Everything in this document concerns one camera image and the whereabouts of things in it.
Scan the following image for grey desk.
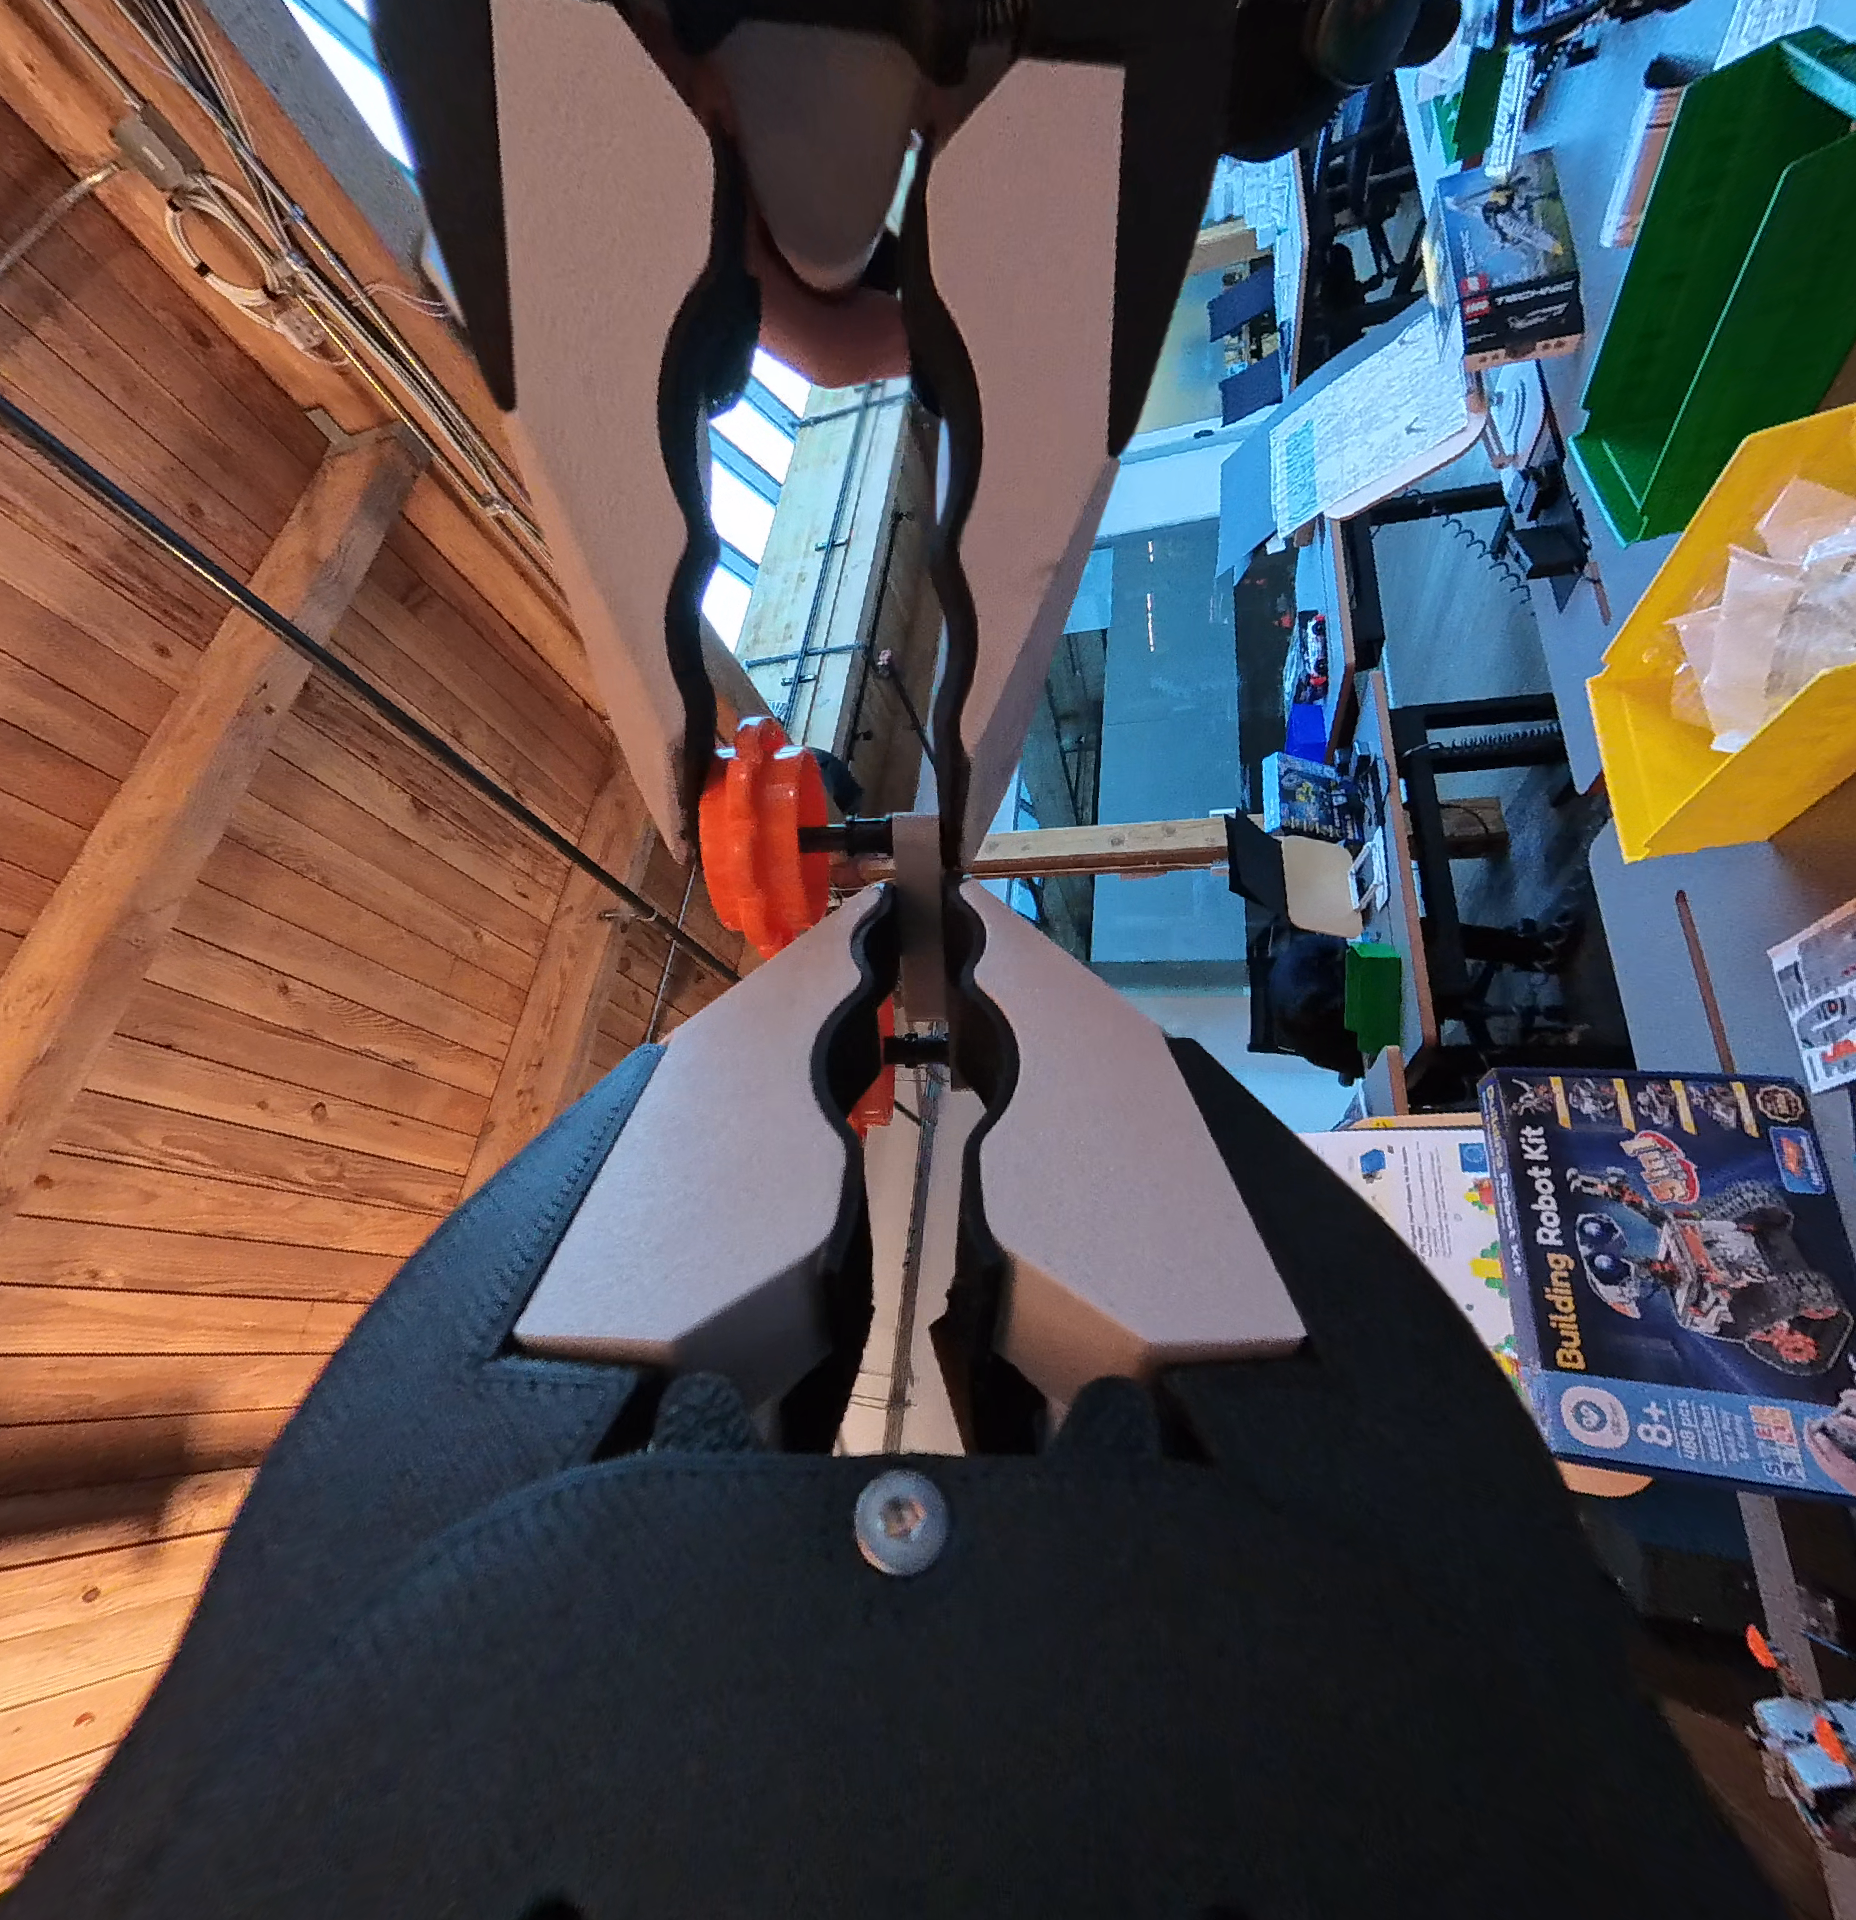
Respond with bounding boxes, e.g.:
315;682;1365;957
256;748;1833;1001
1520;0;1856;1920

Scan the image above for black toy set box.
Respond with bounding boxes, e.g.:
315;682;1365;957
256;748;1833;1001
1430;150;1587;372

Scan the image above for grey toy robot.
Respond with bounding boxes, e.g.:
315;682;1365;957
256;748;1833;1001
1745;1604;1856;1854

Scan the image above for white drawing sheet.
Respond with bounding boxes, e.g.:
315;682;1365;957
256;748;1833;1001
1270;306;1484;540

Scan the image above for orange toy wheel axle assembly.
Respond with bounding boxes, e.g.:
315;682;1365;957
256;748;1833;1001
695;715;963;1137

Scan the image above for green plastic bin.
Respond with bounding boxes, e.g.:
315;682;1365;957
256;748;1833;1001
1565;31;1856;518
1632;116;1856;546

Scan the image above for yellow plastic bin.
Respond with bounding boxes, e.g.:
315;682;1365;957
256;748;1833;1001
1584;402;1856;863

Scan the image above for thin black rod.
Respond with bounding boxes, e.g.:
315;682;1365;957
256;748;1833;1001
0;367;742;983

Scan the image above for blue robot kit box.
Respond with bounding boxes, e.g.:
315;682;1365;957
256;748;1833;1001
1475;1067;1856;1507

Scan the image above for white printed sheet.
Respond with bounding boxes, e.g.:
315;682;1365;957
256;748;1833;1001
1311;1129;1522;1374

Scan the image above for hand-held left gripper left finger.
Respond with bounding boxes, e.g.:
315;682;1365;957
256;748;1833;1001
511;886;892;1449

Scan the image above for sticker sheet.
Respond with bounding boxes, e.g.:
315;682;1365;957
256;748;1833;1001
1768;886;1856;1097

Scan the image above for person's right hand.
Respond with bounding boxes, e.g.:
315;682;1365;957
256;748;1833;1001
752;276;916;386

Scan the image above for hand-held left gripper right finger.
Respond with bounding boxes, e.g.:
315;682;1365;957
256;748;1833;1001
935;881;1312;1443

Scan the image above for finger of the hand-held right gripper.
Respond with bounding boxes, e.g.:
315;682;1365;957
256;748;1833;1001
897;58;1132;873
487;0;758;867

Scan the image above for white cable bundle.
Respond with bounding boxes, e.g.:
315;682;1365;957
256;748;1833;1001
111;113;463;348

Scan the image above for clear plastic bags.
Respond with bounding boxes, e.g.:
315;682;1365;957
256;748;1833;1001
1665;476;1856;750

